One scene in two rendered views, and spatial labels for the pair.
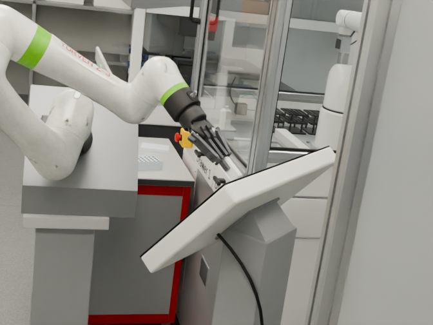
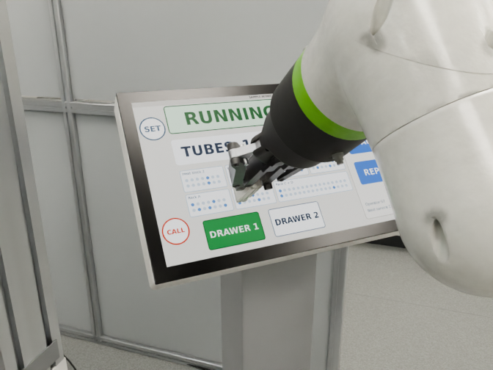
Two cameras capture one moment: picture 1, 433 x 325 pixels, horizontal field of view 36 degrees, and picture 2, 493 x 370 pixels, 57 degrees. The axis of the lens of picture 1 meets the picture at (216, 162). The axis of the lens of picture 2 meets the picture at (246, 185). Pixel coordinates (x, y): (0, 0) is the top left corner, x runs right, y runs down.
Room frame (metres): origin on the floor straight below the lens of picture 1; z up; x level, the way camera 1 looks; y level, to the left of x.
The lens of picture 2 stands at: (2.24, 0.29, 1.30)
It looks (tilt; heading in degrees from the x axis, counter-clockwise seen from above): 19 degrees down; 214
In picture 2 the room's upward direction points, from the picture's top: straight up
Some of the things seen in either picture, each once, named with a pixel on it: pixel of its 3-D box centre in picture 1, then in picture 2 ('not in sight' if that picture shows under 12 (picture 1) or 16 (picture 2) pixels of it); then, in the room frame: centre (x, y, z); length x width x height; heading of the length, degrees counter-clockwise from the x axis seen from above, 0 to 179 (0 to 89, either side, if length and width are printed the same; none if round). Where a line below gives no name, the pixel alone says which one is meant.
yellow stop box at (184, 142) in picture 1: (185, 137); not in sight; (2.85, 0.15, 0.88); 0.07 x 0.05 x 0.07; 16
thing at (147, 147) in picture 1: (154, 147); not in sight; (3.00, 0.29, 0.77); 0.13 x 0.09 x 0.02; 93
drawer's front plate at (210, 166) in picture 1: (206, 162); not in sight; (2.54, 0.04, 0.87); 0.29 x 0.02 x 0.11; 16
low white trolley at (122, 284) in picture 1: (109, 233); not in sight; (2.85, 0.44, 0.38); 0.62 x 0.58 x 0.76; 16
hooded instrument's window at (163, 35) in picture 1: (203, 40); not in sight; (4.28, 0.18, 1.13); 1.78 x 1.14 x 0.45; 16
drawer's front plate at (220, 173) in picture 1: (226, 189); not in sight; (2.23, -0.05, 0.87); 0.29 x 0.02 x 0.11; 16
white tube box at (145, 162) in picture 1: (145, 162); not in sight; (2.72, 0.30, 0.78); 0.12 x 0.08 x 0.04; 121
